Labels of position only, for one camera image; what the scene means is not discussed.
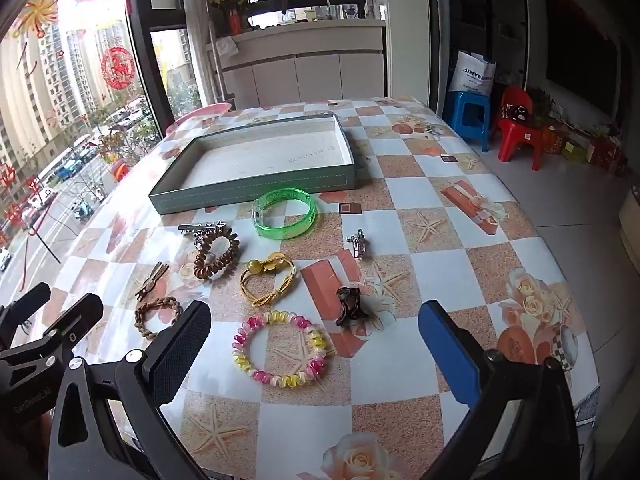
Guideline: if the red paper-cut window decal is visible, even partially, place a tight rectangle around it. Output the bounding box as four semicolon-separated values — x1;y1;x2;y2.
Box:
100;46;135;91

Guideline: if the small silver pink hair claw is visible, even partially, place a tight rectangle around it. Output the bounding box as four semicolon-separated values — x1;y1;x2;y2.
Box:
346;228;372;260

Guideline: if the yellow flower bouquet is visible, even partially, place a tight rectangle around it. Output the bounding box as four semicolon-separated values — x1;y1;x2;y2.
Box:
209;0;257;36

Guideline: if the silver star hair clip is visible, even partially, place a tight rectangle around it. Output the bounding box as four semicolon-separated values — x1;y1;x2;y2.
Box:
178;220;227;237

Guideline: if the grey-green cardboard box tray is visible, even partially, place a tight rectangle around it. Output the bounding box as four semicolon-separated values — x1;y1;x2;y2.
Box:
148;112;357;216

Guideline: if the red plastic chair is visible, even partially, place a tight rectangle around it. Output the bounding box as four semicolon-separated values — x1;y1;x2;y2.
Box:
492;86;549;172

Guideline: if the yellow beaded hair tie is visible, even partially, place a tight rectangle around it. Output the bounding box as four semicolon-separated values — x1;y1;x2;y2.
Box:
240;253;297;307

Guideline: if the pink plastic basin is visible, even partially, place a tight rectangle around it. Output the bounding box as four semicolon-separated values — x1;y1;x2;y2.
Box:
165;102;234;136

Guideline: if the row of gift boxes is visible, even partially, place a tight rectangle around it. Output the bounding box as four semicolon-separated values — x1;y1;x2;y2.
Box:
542;122;632;178

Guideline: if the white cabinet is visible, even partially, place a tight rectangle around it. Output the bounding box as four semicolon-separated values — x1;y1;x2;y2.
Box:
205;19;389;109

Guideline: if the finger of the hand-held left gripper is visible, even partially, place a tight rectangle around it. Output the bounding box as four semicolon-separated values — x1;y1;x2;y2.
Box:
0;282;52;337
0;294;104;367

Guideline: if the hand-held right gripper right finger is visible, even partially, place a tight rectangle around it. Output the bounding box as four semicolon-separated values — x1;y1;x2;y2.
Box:
417;300;581;480

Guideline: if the pink yellow spiral hair tie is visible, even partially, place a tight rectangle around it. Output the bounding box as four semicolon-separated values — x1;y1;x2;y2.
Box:
231;310;328;389

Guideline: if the white shopping bag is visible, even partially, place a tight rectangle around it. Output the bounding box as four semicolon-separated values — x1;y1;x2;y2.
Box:
447;50;498;97

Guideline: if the dark brown hair claw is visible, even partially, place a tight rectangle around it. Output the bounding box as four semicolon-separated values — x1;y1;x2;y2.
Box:
336;285;369;329

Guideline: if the brown spiral hair tie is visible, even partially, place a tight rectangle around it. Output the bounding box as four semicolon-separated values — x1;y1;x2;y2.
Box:
193;227;241;280

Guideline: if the blue plastic stool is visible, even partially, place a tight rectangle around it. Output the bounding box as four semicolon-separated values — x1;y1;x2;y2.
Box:
446;91;494;154

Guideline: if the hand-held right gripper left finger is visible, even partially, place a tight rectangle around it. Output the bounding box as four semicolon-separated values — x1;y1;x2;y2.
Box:
48;301;213;480

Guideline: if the gold flower window decal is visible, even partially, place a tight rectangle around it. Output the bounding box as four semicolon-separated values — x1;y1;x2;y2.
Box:
16;0;62;39

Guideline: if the dark bag with pattern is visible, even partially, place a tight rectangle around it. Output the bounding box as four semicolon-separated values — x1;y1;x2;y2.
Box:
502;102;534;122

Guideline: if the green translucent plastic bracelet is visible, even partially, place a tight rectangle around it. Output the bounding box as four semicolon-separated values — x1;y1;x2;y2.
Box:
251;187;320;239

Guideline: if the black wall television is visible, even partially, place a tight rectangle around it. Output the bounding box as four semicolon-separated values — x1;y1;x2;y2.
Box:
543;0;622;122

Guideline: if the brown braided hair tie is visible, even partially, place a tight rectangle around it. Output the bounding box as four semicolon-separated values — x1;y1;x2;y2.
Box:
134;296;182;339

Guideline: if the brown duckbill hair clip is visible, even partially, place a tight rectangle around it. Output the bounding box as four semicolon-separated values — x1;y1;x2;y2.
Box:
134;261;169;300

